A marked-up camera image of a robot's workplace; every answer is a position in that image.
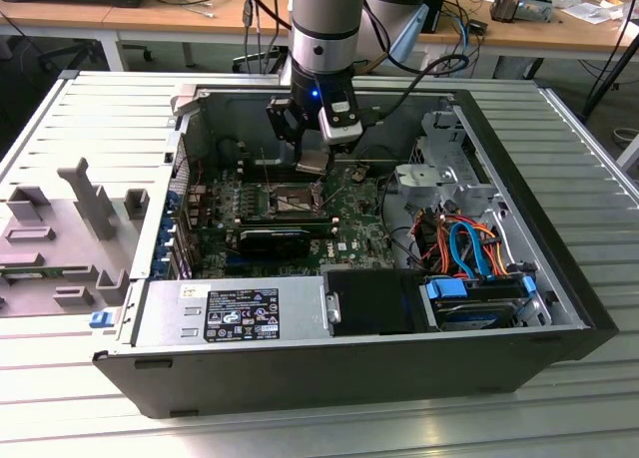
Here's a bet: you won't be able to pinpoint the black upright box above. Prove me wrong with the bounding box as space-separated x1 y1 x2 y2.
421 0 449 34

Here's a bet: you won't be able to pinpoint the white power strip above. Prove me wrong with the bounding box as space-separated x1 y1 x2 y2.
417 48 441 78

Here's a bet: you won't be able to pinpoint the black camera cable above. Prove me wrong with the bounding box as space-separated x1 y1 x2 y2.
356 52 470 128

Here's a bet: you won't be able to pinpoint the blue flat wire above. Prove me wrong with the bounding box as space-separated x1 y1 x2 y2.
447 218 498 282

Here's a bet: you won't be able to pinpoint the orange wire bundle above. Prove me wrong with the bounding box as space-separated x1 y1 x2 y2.
418 213 511 279

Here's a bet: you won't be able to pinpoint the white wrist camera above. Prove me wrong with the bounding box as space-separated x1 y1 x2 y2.
318 100 363 146

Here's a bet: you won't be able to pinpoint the silver drive cage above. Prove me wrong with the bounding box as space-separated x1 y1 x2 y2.
404 97 505 220

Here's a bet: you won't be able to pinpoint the blue disk carrier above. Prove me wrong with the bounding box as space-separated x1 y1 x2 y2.
423 273 539 309

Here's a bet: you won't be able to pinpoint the silver green CPU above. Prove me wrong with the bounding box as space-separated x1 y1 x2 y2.
295 150 329 176

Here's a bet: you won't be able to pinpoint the silver power supply unit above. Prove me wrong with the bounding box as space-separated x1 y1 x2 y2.
130 276 333 347

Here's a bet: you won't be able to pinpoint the CPU socket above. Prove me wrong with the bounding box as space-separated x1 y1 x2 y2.
269 181 323 216

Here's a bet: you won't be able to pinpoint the wooden desk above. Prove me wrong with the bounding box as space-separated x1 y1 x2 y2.
0 0 639 75

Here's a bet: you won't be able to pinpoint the grey parts rack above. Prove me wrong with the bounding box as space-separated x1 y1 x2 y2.
0 157 151 319

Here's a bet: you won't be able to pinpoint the grey desktop device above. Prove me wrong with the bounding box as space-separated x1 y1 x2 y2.
518 0 554 23

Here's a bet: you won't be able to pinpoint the silver round bracket plate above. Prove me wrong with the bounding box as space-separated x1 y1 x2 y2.
393 162 458 200

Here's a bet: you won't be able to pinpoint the blue expansion card latch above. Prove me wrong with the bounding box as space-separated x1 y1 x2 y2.
157 187 182 280

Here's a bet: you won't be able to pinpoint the white paper sheets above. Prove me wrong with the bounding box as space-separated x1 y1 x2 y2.
561 0 625 26

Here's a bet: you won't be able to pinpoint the black graphics card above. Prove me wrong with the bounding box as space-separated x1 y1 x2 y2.
238 228 312 259

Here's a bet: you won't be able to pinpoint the green motherboard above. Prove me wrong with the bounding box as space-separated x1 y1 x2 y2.
187 161 400 279

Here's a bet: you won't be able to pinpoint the hard disk drive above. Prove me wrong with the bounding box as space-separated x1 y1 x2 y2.
432 297 518 333

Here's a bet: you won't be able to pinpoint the metal heat sink cooler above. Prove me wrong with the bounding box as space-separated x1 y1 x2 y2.
488 0 521 23

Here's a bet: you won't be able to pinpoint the green RAM stick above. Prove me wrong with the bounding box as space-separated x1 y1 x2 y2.
240 217 334 235
0 265 64 282

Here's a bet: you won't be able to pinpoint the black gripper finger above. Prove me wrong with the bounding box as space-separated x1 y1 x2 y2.
266 96 307 156
324 139 357 175

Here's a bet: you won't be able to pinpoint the pale blue teach pendant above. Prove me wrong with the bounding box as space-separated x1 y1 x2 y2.
383 3 430 69

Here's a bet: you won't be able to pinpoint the black case fan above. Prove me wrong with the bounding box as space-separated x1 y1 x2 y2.
217 137 244 168

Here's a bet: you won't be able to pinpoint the black PC case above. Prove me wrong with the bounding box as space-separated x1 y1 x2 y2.
92 81 620 420

